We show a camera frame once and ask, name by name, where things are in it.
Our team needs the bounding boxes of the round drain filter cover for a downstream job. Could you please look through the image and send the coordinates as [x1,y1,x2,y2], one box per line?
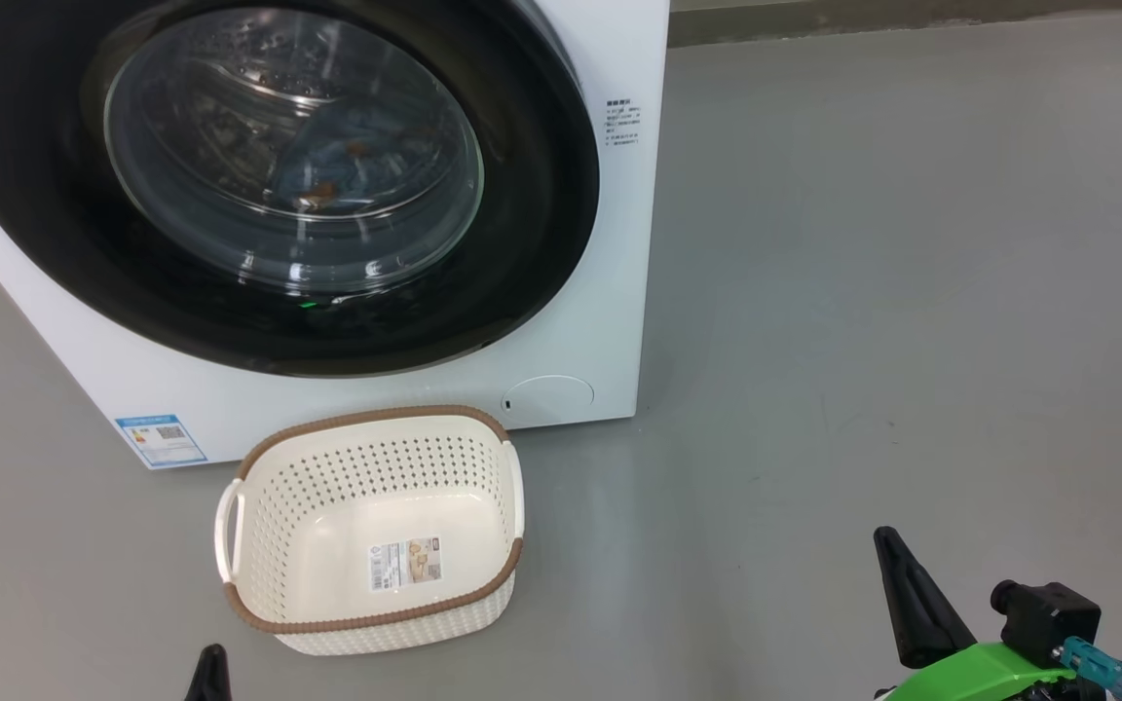
[503,375,596,427]

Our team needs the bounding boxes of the perforated steel drum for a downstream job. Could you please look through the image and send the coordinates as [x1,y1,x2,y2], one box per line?
[108,10,479,225]

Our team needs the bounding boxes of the black round glass door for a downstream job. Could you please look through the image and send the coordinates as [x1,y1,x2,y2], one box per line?
[0,0,601,379]

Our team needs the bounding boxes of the paper basket label sticker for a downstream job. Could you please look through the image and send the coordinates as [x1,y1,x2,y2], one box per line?
[369,536,443,593]

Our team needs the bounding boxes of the teal cable connector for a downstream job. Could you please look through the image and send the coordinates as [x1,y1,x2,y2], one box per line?
[1058,638,1122,694]

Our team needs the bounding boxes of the grey wall baseboard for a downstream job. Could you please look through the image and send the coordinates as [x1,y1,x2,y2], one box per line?
[668,0,1122,48]

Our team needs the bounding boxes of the white basket brown rim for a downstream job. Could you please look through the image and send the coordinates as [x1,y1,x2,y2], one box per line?
[214,405,526,656]

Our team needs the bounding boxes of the blue cartoon print garment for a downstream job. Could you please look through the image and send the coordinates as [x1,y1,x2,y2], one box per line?
[274,127,450,213]

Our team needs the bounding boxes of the small black text label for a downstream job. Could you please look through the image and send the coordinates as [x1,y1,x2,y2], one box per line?
[605,97,642,149]

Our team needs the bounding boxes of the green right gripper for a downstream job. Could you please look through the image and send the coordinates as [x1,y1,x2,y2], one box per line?
[873,527,1078,701]

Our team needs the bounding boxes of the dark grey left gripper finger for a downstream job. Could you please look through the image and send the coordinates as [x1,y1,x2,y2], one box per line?
[183,644,231,701]

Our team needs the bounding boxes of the white front-load washing machine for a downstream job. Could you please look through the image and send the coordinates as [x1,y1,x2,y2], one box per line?
[0,0,671,470]

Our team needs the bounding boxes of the blue energy label sticker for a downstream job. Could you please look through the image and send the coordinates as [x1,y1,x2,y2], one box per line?
[115,415,208,469]

